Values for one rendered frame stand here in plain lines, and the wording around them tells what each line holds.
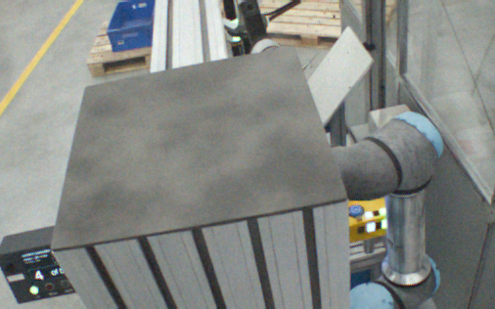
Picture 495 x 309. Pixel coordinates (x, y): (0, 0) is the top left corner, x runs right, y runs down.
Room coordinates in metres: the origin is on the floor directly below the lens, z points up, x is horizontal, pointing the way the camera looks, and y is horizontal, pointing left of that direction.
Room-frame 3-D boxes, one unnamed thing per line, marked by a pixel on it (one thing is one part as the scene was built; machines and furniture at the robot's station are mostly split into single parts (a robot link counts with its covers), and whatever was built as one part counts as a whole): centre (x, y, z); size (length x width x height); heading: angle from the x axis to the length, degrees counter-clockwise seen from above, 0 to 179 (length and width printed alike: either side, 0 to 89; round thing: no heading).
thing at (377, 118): (1.69, -0.61, 0.92); 0.17 x 0.16 x 0.11; 92
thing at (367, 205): (1.13, -0.34, 1.02); 0.16 x 0.10 x 0.11; 92
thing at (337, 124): (1.62, -0.36, 0.58); 0.09 x 0.05 x 1.15; 2
